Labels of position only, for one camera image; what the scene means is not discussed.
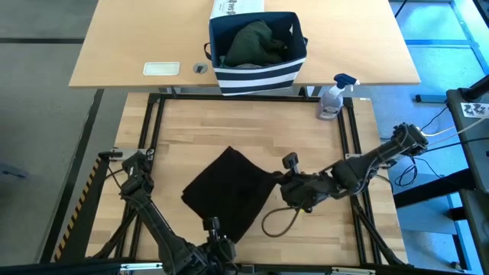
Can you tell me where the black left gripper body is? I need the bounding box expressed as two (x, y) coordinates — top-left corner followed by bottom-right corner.
(190, 236), (238, 275)

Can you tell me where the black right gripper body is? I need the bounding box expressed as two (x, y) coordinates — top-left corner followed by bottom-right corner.
(275, 170), (335, 214)

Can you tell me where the black T-shirt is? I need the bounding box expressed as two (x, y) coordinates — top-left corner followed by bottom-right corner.
(181, 146), (280, 244)

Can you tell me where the dark green garment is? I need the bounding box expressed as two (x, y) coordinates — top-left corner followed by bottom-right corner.
(222, 19), (288, 68)

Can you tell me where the navy white striped fabric bin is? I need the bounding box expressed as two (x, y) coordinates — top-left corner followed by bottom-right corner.
(203, 11), (309, 96)

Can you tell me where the spray bottle with blue head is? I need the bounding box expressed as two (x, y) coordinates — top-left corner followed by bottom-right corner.
(316, 73), (361, 121)

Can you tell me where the yellow black hazard strip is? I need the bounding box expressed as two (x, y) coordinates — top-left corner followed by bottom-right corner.
(53, 158), (101, 263)

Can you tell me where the white rectangular desk plate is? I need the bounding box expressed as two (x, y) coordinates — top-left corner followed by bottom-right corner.
(142, 61), (181, 76)

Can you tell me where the black cart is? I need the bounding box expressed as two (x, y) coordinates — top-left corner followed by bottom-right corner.
(445, 74), (489, 275)

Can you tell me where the white printed tag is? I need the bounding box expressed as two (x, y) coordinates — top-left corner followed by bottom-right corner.
(460, 102), (489, 118)

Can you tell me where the light wooden desk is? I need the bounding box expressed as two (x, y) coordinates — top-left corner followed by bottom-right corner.
(68, 0), (421, 89)

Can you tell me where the black looped camera cable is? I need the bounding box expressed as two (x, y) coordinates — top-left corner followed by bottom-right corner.
(261, 205), (303, 238)

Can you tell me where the silver metal bracket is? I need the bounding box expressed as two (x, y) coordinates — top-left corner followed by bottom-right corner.
(331, 266), (376, 275)
(120, 262), (164, 271)

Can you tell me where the black aluminium table frame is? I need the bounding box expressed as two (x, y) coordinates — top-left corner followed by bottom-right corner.
(91, 92), (410, 275)

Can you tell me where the black power cable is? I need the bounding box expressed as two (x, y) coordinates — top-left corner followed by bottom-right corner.
(393, 139), (489, 188)

